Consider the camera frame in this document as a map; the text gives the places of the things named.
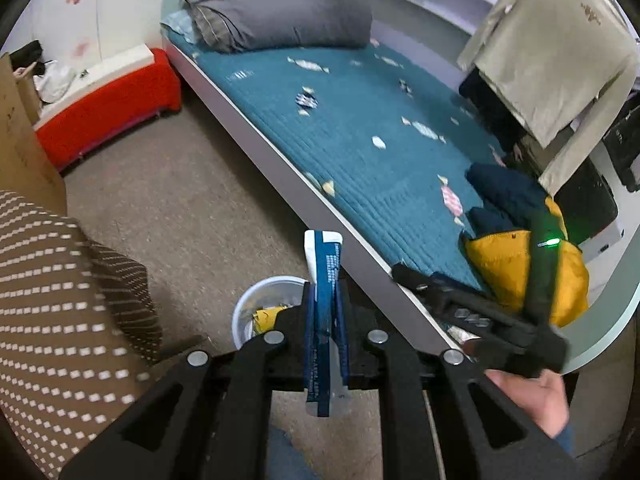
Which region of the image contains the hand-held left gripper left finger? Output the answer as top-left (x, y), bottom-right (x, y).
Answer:
top-left (59, 281), bottom-right (320, 480)

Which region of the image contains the white round bin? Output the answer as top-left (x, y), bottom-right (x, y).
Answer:
top-left (232, 275), bottom-right (314, 357)

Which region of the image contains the large cardboard box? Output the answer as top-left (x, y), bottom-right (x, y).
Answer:
top-left (0, 52), bottom-right (68, 204)

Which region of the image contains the black clothing pile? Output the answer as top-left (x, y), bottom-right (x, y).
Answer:
top-left (9, 40), bottom-right (44, 69)

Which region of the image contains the person's right hand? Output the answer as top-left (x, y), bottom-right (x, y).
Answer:
top-left (462, 339), bottom-right (572, 440)

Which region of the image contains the yellow wrapper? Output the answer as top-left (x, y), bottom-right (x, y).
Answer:
top-left (252, 306), bottom-right (289, 337)

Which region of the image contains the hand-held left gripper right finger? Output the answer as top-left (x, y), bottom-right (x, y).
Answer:
top-left (331, 280), bottom-right (581, 480)

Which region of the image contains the bed with teal quilt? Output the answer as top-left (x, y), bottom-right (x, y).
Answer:
top-left (159, 0), bottom-right (640, 377)

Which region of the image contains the beige hanging shirt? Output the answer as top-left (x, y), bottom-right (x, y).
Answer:
top-left (457, 0), bottom-right (640, 197)

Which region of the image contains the blue striped pillow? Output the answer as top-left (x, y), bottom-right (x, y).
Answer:
top-left (160, 10), bottom-right (201, 44)

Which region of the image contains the yellow jacket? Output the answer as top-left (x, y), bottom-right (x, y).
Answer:
top-left (460, 197), bottom-right (591, 329)

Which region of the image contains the teal candy print bed sheet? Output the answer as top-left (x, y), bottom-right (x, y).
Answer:
top-left (165, 30), bottom-right (551, 302)

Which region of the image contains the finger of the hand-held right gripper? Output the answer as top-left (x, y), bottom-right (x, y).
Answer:
top-left (391, 263), bottom-right (532, 347)
top-left (431, 272), bottom-right (527, 319)

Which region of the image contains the white and blue packet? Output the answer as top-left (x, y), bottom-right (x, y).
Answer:
top-left (303, 230), bottom-right (346, 418)

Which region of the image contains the brown dotted tablecloth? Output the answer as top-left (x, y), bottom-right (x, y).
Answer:
top-left (0, 190), bottom-right (166, 477)

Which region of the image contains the red bench with white top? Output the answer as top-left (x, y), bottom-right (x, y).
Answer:
top-left (35, 45), bottom-right (182, 174)

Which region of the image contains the navy clothing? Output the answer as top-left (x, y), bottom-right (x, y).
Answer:
top-left (465, 162), bottom-right (552, 237)

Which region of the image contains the grey pillow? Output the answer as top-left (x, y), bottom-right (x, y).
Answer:
top-left (182, 0), bottom-right (374, 54)

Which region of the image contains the white wardrobe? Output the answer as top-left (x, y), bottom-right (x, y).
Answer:
top-left (15, 0), bottom-right (173, 77)

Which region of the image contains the white plastic bag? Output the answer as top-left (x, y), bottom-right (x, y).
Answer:
top-left (35, 62), bottom-right (77, 104)

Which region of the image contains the person's leg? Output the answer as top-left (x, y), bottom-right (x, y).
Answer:
top-left (270, 425), bottom-right (322, 480)

